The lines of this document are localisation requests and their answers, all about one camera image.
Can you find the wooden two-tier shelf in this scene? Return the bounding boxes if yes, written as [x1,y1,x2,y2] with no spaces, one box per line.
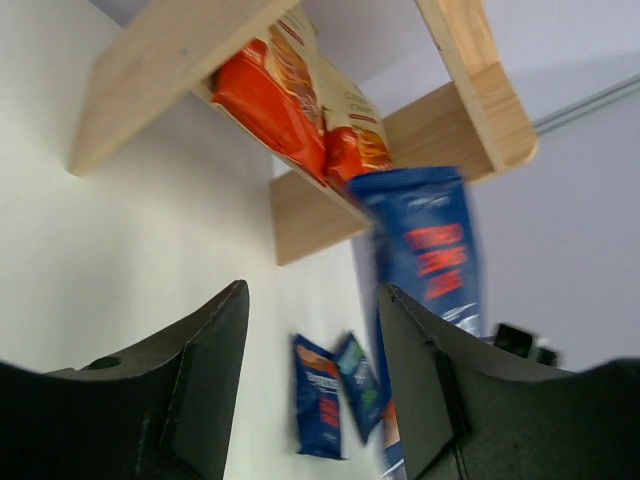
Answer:
[69,1,538,265]

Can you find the cassava chips bag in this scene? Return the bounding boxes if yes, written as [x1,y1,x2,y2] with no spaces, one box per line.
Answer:
[318,55,392,191]
[211,6,326,185]

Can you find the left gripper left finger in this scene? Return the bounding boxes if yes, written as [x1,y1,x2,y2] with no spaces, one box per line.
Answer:
[1,280,249,479]

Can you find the blue Burts chilli bag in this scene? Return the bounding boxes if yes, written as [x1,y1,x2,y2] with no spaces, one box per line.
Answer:
[347,166,482,479]
[292,334,343,460]

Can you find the blue Burts salt vinegar bag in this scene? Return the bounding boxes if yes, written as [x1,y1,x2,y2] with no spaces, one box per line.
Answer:
[334,332,383,444]

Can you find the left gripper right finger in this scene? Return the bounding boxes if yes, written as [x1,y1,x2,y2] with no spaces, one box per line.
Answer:
[378,285,639,479]

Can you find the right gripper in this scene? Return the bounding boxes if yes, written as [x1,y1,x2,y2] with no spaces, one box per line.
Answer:
[493,323,560,367]

